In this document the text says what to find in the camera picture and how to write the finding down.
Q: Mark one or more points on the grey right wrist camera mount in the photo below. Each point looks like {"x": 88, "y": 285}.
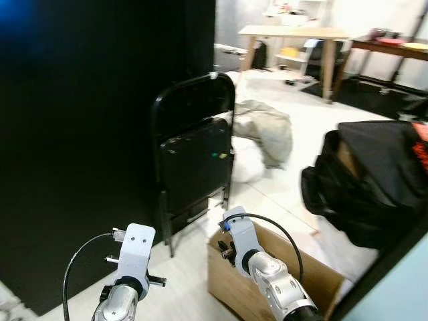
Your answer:
{"x": 241, "y": 231}

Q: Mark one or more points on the white plastic bag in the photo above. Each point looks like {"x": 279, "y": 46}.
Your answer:
{"x": 247, "y": 164}

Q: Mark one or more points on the grey cloth bundle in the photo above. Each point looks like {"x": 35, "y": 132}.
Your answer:
{"x": 267, "y": 130}

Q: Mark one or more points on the black folding chair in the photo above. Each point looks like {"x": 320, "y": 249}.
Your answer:
{"x": 194, "y": 160}

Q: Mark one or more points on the black partition panel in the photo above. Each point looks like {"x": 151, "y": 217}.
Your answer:
{"x": 80, "y": 134}

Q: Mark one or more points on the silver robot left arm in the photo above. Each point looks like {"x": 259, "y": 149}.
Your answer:
{"x": 119, "y": 304}

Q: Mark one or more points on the light wooden table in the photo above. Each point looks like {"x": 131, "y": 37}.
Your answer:
{"x": 294, "y": 31}

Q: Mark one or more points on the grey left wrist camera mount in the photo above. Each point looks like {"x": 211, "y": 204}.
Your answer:
{"x": 137, "y": 247}

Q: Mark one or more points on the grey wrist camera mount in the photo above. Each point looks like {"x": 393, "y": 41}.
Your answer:
{"x": 241, "y": 231}
{"x": 137, "y": 247}

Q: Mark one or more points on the dark brown table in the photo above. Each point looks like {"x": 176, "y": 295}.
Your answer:
{"x": 388, "y": 47}

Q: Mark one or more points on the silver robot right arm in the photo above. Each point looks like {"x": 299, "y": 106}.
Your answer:
{"x": 281, "y": 287}

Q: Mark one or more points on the brown cardboard box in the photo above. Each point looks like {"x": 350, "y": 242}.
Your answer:
{"x": 231, "y": 294}

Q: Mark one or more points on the black office chair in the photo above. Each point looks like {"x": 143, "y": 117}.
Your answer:
{"x": 331, "y": 60}

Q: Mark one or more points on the red patterned item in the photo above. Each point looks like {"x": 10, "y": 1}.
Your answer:
{"x": 421, "y": 147}

